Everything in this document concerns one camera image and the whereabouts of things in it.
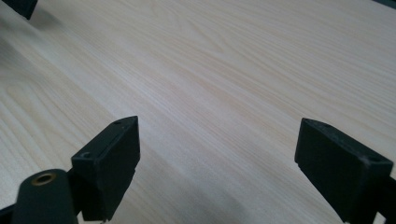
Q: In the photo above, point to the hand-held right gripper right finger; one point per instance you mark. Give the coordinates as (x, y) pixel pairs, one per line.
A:
(339, 168)

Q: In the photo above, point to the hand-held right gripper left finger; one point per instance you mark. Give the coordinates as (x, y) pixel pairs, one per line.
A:
(107, 161)

